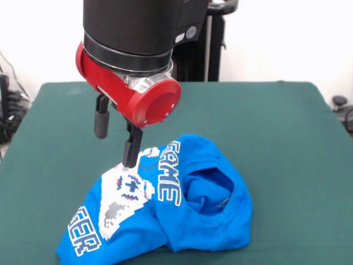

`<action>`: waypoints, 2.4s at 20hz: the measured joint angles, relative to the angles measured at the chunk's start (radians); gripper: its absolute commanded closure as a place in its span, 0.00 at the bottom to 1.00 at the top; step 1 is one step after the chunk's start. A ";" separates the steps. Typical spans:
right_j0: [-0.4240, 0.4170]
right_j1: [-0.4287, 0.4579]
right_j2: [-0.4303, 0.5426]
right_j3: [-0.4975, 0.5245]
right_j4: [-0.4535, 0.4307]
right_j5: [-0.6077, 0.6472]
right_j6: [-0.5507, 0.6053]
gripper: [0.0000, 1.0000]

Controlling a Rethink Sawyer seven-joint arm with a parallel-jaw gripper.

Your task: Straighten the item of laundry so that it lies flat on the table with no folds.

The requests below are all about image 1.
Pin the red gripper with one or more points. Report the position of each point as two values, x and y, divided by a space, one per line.
115 88

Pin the blue printed shirt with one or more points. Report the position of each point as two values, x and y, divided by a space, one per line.
193 215

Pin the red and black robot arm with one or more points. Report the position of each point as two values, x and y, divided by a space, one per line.
138 27

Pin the black box device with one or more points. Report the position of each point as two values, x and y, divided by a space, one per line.
4 94

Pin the dark green table cloth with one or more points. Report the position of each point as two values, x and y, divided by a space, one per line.
275 179

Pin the black office chair base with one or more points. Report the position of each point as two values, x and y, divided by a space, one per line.
344 110

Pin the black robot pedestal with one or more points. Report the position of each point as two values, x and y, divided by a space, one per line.
212 41

